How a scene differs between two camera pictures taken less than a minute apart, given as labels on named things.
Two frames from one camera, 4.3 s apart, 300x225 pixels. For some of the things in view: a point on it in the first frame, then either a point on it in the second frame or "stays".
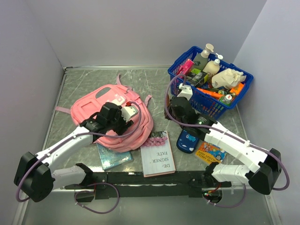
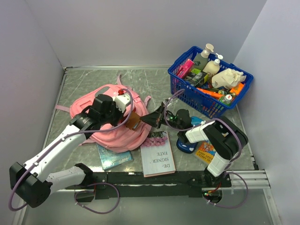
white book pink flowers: (156, 155) stays
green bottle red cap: (226, 100) stays
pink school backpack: (88, 102) stays
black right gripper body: (172, 115) → (170, 119)
